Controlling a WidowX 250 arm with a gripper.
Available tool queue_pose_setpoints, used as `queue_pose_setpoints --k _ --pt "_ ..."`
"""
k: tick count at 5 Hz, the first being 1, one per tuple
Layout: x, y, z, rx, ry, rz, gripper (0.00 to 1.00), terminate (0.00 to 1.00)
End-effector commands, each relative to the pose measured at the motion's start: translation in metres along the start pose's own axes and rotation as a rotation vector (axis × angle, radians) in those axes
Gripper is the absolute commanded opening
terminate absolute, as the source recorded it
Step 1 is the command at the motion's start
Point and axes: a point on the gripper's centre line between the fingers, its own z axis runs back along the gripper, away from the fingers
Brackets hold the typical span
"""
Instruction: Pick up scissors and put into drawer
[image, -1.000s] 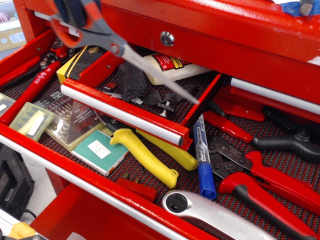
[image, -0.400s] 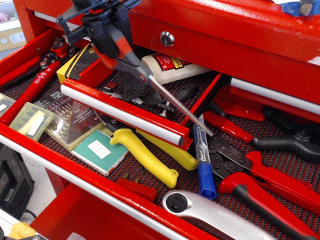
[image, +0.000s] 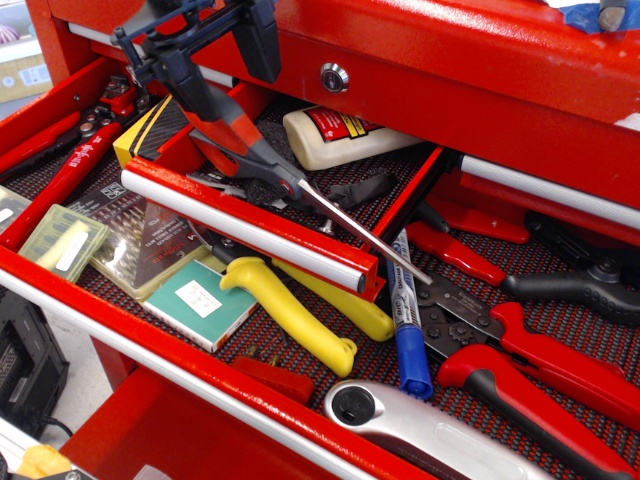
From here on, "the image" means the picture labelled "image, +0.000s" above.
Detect black electronic device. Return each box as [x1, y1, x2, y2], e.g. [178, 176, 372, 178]
[1, 287, 69, 438]

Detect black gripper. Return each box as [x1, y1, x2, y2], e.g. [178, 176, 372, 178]
[110, 1, 281, 123]

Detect clear yellow plastic case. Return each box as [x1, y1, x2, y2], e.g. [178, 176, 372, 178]
[18, 205, 110, 283]

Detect black foam sponge block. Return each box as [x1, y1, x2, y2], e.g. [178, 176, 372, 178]
[238, 121, 304, 206]

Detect white glue bottle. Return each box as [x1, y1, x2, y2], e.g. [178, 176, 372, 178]
[283, 106, 423, 171]

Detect yellow black carbon box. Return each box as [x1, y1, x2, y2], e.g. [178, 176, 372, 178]
[113, 95, 205, 174]

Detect red handled wire stripper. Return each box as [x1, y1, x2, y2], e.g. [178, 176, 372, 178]
[1, 74, 149, 251]

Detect small red open drawer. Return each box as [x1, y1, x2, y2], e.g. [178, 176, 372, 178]
[121, 127, 446, 300]

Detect black handled cutter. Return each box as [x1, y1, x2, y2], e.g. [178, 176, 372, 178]
[501, 211, 639, 326]

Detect green small box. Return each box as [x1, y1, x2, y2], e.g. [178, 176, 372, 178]
[142, 260, 257, 353]

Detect red tool chest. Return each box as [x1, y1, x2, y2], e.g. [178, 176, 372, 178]
[26, 1, 639, 231]

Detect red black crimping tool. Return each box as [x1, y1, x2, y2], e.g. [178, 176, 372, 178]
[415, 274, 639, 479]

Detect drill bit set case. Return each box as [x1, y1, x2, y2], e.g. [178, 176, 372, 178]
[68, 181, 210, 300]

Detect blue BIC marker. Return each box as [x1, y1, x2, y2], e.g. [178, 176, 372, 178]
[387, 260, 433, 400]

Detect large red open drawer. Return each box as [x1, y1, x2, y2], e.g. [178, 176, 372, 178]
[1, 58, 639, 479]

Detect yellow handled pliers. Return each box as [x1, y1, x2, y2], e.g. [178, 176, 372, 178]
[205, 232, 395, 378]

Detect red handled pliers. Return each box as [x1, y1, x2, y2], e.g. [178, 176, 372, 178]
[405, 195, 530, 287]

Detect black strap with screw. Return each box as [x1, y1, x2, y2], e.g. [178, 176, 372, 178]
[299, 171, 399, 236]

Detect silver utility knife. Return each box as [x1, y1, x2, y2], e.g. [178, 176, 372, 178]
[324, 380, 551, 479]

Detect grey red handled scissors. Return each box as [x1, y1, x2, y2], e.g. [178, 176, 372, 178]
[175, 84, 433, 285]

